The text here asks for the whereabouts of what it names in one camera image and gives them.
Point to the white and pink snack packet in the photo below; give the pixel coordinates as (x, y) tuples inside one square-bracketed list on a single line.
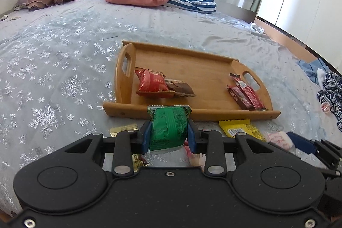
[(278, 138)]

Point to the brown nut snack packet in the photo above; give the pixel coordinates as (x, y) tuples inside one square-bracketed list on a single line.
[(181, 87)]

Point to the wooden bed frame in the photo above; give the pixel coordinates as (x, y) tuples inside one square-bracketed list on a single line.
[(291, 45)]

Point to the gold snack packet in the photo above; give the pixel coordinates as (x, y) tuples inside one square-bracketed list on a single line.
[(123, 130)]

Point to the snowflake bed sheet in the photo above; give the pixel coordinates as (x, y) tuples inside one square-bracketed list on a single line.
[(66, 57)]

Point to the wooden tray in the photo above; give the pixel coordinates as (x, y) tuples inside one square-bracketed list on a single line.
[(203, 73)]

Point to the puffy red snack packet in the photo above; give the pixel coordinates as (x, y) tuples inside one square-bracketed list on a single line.
[(152, 82)]

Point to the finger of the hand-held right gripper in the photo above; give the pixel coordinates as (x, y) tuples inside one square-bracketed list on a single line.
[(302, 144), (330, 153)]

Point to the white crumpled item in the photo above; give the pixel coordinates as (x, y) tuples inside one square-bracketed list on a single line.
[(256, 27)]

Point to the long red snack packet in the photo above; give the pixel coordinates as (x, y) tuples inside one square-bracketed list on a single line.
[(251, 95)]

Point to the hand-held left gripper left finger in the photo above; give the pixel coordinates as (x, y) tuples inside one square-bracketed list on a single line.
[(145, 137)]

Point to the yellow snack packet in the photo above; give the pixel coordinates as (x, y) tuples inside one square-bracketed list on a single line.
[(240, 129)]

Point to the dark red snack packet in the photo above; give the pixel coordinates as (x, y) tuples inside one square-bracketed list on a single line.
[(237, 98)]

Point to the small pink round item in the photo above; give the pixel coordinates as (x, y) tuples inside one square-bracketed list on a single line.
[(326, 106)]

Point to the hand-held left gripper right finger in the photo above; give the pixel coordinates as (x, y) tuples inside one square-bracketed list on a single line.
[(191, 139)]

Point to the green snack packet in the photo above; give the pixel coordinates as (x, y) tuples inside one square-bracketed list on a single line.
[(168, 129)]

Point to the white and red snack packet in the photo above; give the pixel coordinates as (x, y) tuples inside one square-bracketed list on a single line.
[(195, 158)]

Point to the dark blue patterned cloth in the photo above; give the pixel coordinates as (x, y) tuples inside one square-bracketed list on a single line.
[(332, 94)]

